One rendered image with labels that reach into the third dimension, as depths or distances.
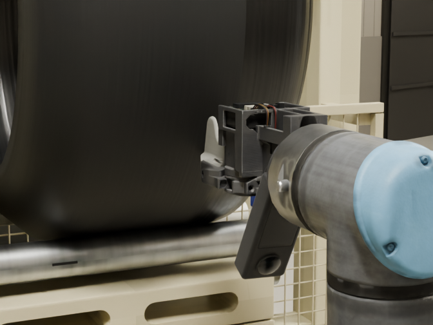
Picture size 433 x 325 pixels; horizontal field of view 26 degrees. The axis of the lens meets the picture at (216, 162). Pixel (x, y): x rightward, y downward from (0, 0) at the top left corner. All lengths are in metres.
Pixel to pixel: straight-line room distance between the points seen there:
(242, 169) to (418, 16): 7.49
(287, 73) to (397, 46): 7.08
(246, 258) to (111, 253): 0.25
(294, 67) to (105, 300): 0.33
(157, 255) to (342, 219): 0.45
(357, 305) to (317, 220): 0.07
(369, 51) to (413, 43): 0.58
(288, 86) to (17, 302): 0.38
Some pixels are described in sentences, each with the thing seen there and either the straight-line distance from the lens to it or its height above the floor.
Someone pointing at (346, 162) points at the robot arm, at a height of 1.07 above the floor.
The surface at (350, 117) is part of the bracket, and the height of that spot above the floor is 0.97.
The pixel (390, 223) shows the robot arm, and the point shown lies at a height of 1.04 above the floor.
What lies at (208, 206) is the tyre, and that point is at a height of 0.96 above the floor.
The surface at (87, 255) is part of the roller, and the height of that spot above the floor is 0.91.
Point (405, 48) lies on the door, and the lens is 8.17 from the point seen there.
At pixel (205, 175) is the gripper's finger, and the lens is 0.90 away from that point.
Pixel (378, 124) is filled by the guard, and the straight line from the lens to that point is 1.80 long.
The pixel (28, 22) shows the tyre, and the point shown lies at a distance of 0.95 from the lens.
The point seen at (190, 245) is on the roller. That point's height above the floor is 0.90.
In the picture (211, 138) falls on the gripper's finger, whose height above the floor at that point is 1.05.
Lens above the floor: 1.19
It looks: 10 degrees down
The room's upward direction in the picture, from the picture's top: straight up
